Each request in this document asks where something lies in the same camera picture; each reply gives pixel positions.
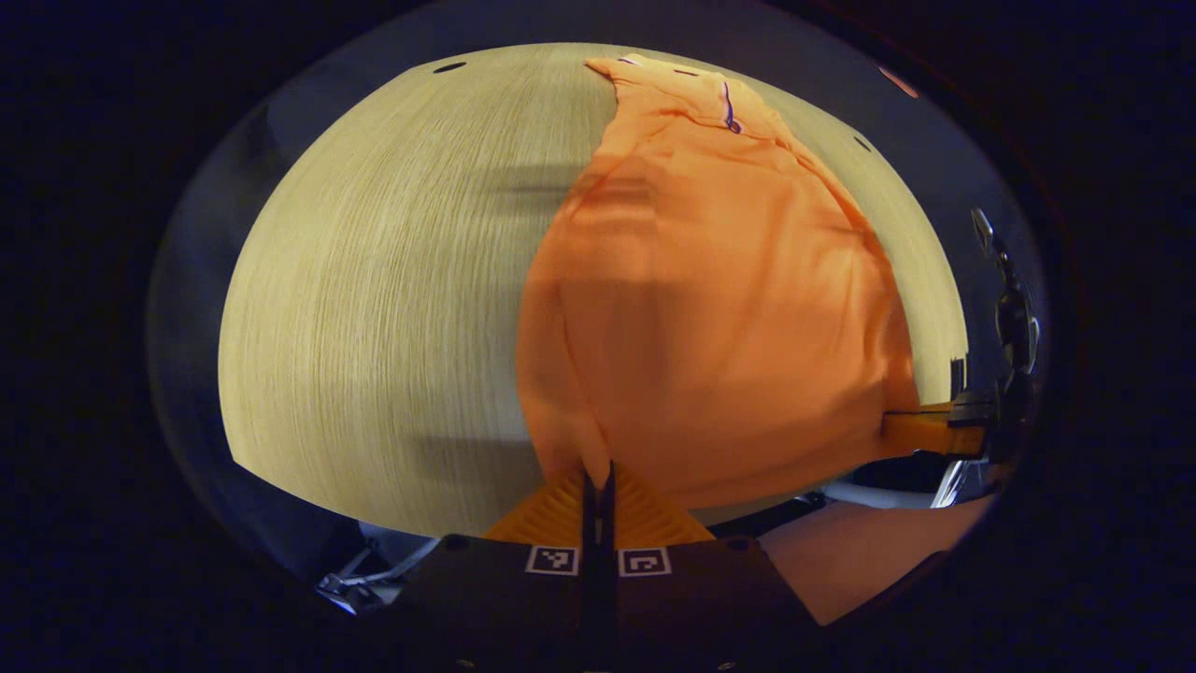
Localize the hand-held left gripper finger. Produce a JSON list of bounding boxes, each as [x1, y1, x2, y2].
[[599, 460, 823, 673], [392, 460, 602, 673]]

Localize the orange T-shirt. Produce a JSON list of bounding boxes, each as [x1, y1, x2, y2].
[[514, 53, 921, 510]]

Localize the silvery metal frame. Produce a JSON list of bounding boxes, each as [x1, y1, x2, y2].
[[822, 458, 987, 510], [315, 523, 442, 616]]

